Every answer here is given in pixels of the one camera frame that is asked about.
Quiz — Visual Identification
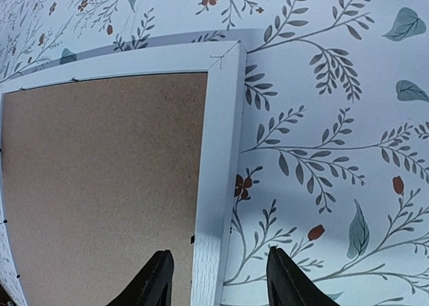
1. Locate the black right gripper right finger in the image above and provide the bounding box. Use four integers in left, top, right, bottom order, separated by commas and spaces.
266, 246, 330, 306

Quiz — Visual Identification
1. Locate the brown cardboard backing board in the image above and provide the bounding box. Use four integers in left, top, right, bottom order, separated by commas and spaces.
2, 73, 207, 305

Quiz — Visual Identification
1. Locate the floral patterned table mat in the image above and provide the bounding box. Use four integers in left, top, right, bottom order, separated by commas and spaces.
1, 0, 428, 305

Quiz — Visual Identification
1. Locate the white picture frame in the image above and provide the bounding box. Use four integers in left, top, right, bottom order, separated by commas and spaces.
1, 41, 247, 305

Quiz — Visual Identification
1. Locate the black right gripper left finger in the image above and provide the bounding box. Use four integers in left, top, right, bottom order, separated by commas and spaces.
107, 250, 174, 306

